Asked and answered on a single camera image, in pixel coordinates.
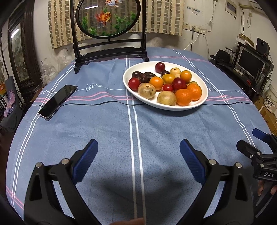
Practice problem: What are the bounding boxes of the large orange mandarin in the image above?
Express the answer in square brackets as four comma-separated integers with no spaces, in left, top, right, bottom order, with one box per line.
[187,83,202,101]
[175,89,192,106]

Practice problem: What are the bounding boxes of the striped beige pepino fruit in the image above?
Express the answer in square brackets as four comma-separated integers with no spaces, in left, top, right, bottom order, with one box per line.
[157,91,177,106]

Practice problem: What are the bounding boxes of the large red plum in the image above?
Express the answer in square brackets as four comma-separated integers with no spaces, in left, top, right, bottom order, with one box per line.
[171,77,187,92]

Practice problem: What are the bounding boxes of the tan round fruit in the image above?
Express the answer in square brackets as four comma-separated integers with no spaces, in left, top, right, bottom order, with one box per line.
[138,83,156,99]

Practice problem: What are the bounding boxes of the yellow-green orange fruit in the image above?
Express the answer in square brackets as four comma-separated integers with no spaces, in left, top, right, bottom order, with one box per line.
[162,74,176,85]

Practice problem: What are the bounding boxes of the small orange tangerine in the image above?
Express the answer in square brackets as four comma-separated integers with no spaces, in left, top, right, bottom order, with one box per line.
[180,70,192,83]
[149,76,164,91]

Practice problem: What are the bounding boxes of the speckled beige passion fruit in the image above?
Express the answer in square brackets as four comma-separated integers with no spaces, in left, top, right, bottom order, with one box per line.
[170,67,181,76]

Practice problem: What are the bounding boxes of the small red cherry tomato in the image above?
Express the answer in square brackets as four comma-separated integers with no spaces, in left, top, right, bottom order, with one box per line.
[128,77,140,92]

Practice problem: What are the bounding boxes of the dark purple small plum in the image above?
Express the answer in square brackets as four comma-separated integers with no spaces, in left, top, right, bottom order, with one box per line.
[132,71,141,78]

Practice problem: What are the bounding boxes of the dark purple plum front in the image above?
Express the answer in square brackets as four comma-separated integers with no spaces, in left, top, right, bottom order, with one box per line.
[160,70,170,77]

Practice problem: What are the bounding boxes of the person right hand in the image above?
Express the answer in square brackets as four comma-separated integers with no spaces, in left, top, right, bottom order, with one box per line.
[257,181,277,196]

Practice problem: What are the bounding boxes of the cardboard box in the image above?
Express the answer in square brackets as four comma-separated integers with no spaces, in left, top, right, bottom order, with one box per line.
[254,98,277,136]

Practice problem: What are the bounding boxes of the white plastic bucket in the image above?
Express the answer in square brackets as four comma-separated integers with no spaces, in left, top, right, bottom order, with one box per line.
[263,84,277,113]

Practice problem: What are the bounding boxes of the black desk shelf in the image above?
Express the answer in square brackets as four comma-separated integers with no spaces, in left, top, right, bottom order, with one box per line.
[210,38,274,101]

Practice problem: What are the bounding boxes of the blue striped tablecloth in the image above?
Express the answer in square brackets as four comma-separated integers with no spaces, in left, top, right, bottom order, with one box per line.
[5,48,271,224]

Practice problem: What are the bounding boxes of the black smartphone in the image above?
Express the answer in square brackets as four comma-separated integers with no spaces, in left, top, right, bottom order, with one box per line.
[38,85,78,121]

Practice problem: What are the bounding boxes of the computer monitor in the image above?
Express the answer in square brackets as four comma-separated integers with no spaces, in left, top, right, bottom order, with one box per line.
[235,48,265,80]

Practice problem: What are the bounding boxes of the white oval plate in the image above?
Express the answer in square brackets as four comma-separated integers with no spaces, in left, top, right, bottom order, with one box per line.
[123,61,208,111]

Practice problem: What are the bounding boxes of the black speaker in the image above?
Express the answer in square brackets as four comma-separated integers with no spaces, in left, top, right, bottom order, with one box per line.
[256,38,270,59]

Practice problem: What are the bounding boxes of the black hat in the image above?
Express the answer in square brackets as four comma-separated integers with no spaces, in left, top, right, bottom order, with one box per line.
[210,49,231,65]

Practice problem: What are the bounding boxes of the goldfish round screen ornament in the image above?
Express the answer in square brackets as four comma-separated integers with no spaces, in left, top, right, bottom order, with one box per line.
[69,1,149,74]

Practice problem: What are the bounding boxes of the checked beige curtain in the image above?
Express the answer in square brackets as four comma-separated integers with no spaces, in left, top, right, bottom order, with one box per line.
[48,1,185,49]

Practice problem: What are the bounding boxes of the wall power strip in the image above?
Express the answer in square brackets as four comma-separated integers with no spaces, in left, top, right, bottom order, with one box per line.
[183,23,208,35]

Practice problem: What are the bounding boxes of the dark framed wall painting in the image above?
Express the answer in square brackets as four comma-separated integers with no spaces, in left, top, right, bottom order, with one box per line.
[8,1,41,88]

